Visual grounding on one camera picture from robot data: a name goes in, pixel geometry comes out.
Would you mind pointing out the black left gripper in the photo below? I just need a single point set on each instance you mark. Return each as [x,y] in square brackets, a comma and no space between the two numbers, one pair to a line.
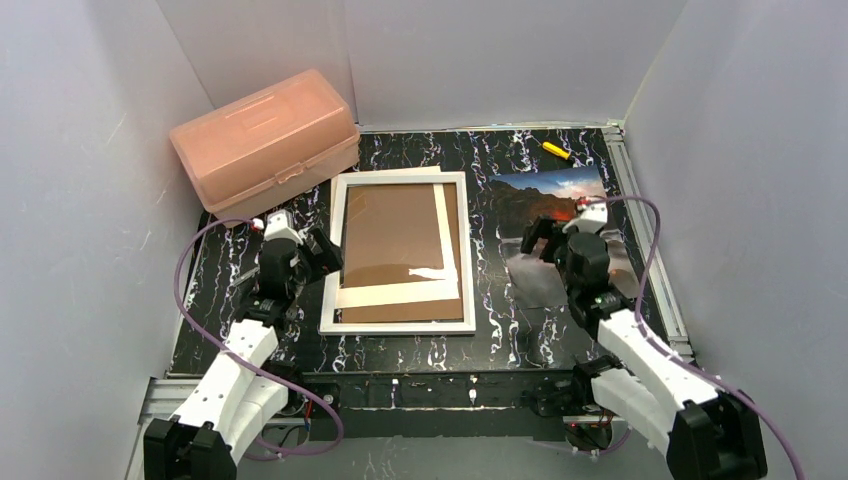
[318,249]

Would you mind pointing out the white picture frame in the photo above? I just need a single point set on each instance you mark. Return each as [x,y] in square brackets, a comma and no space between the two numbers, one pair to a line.
[456,198]

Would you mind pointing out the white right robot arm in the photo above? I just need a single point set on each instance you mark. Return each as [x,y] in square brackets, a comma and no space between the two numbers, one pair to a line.
[702,431]

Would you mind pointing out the brown frame backing board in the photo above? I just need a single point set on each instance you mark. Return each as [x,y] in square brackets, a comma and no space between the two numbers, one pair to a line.
[389,230]

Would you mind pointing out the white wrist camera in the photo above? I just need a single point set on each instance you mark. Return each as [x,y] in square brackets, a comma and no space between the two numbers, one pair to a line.
[277,225]
[591,216]

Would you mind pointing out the aluminium rail frame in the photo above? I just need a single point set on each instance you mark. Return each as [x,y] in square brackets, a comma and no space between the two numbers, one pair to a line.
[705,429]

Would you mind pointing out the yellow screwdriver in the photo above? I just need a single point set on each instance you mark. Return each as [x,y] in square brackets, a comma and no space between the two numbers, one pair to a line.
[557,151]

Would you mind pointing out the pink plastic storage box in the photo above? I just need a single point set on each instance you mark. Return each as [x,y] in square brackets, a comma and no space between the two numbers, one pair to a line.
[258,152]

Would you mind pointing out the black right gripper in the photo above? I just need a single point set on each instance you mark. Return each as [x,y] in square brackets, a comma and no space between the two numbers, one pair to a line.
[548,233]

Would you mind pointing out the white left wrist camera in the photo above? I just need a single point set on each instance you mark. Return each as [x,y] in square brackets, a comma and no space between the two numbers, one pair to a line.
[277,225]

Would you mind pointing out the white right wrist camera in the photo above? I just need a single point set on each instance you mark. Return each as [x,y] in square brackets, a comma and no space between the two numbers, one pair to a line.
[591,216]

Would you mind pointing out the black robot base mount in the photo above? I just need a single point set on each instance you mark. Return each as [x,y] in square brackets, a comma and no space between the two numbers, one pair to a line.
[521,403]

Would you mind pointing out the sunset photo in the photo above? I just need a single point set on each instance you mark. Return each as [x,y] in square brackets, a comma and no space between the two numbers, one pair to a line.
[518,199]

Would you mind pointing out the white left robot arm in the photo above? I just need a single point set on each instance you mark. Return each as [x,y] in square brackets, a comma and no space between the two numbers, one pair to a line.
[208,434]

